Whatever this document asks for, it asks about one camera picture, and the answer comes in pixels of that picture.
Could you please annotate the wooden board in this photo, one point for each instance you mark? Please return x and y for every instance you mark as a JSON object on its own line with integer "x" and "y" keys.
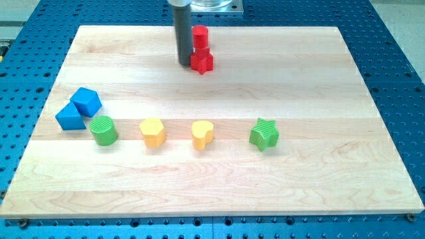
{"x": 334, "y": 154}

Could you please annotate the yellow hexagon block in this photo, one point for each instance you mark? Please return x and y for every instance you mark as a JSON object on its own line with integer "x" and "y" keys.
{"x": 153, "y": 132}

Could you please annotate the board clamp screw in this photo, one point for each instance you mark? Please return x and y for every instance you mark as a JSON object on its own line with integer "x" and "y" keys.
{"x": 23, "y": 223}
{"x": 410, "y": 217}

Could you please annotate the right board clamp screw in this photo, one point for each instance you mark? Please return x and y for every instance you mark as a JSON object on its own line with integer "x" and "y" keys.
{"x": 410, "y": 217}

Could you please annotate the yellow heart block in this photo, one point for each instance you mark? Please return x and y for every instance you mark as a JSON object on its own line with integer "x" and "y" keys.
{"x": 202, "y": 134}

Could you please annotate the red star block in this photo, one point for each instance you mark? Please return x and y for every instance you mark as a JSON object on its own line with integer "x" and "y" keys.
{"x": 202, "y": 60}

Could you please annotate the red cylinder block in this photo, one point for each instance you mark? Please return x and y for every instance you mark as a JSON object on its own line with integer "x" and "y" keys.
{"x": 200, "y": 35}

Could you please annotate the green cylinder block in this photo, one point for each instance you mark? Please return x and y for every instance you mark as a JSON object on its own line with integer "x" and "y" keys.
{"x": 103, "y": 130}

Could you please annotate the blue triangle block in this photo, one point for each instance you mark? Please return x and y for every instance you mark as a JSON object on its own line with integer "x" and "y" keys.
{"x": 69, "y": 118}

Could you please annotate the left board clamp screw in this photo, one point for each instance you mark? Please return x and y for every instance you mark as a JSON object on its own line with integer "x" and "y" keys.
{"x": 23, "y": 223}

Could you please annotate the blue cube block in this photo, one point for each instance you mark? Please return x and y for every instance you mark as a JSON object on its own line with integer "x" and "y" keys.
{"x": 87, "y": 102}

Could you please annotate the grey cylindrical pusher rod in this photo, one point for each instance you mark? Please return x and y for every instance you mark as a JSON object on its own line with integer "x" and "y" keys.
{"x": 183, "y": 27}

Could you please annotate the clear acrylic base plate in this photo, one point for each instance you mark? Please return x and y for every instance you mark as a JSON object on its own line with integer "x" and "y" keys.
{"x": 220, "y": 7}

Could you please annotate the green star block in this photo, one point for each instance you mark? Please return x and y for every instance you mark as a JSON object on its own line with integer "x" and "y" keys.
{"x": 264, "y": 134}

